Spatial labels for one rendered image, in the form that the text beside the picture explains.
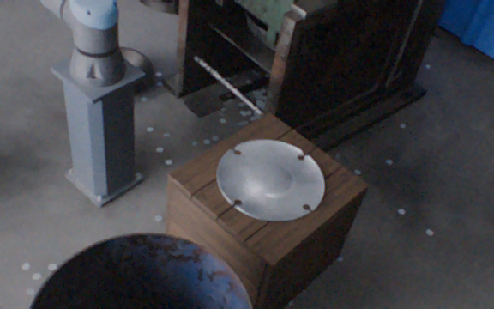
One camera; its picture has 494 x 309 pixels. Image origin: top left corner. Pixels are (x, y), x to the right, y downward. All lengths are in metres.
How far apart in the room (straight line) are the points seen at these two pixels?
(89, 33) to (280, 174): 0.61
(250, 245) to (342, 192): 0.32
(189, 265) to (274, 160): 0.45
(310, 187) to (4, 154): 1.07
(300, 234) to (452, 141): 1.14
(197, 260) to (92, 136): 0.61
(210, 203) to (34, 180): 0.73
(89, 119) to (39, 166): 0.42
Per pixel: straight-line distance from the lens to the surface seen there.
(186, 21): 2.10
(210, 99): 2.05
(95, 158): 1.79
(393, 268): 1.92
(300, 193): 1.53
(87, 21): 1.53
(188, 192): 1.49
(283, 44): 1.72
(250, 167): 1.56
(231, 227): 1.43
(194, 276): 1.32
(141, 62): 2.38
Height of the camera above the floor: 1.48
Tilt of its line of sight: 45 degrees down
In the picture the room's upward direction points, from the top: 11 degrees clockwise
